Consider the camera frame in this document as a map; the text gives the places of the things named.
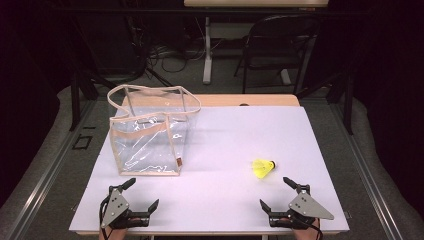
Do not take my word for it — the clear plastic bag beige trim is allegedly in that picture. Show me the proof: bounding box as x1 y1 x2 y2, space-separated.
106 84 202 177

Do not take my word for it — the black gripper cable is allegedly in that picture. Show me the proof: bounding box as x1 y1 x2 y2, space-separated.
98 195 111 240
299 216 324 240

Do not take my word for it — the bundle of floor cables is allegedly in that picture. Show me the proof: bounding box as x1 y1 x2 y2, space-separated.
146 19 209 74

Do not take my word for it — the black folding chair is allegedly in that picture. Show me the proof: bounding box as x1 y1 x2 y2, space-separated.
234 14 322 96

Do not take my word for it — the person's left hand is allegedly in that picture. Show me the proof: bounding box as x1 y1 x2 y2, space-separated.
98 217 142 240

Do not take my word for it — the wooden table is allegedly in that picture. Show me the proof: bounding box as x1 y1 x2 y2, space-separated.
121 93 301 108

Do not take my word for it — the white board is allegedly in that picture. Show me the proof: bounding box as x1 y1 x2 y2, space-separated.
68 105 350 236

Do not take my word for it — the metal floor rail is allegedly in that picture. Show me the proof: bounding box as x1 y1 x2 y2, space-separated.
4 99 98 240
329 103 406 240

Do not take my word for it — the black metal stand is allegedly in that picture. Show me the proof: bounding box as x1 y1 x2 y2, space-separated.
328 71 355 136
68 71 101 132

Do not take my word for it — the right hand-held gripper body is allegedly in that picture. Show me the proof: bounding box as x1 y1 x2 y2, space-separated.
269 184 335 231

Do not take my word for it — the person's right hand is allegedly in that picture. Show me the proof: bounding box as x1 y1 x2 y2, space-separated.
281 217 323 240

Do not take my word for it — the yellow shuttlecock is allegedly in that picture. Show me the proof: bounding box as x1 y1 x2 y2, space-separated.
251 158 277 180

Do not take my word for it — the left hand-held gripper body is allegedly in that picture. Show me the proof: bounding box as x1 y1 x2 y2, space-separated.
99 185 150 230

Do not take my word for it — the white desk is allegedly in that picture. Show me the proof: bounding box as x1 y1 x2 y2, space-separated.
183 0 330 86

